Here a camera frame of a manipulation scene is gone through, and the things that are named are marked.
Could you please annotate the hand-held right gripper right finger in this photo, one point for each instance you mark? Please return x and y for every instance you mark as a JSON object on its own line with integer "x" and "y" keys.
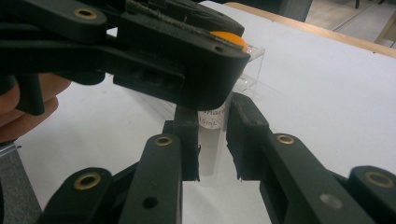
{"x": 280, "y": 174}

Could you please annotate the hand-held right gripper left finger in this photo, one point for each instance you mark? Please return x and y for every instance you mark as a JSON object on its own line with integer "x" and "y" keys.
{"x": 158, "y": 180}

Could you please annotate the orange capped test tube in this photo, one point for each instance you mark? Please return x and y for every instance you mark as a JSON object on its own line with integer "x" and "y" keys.
{"x": 210, "y": 149}

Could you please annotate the clear acrylic tube rack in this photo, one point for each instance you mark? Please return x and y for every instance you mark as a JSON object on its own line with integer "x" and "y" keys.
{"x": 253, "y": 68}

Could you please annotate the wooden furniture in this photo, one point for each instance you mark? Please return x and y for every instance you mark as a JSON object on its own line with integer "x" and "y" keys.
{"x": 387, "y": 29}

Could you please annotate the aluminium floor rail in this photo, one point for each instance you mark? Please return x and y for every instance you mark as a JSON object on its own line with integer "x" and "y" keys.
{"x": 7, "y": 148}

